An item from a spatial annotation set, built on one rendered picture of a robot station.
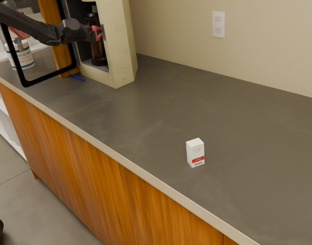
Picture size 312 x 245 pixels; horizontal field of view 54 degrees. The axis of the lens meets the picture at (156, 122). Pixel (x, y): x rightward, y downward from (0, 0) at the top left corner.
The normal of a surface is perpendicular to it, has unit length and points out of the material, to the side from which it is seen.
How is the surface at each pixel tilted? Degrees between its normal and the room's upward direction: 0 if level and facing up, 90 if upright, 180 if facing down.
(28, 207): 0
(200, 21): 90
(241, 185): 0
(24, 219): 0
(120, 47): 90
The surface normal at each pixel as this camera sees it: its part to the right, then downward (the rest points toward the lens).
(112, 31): 0.67, 0.31
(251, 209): -0.11, -0.86
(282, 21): -0.73, 0.41
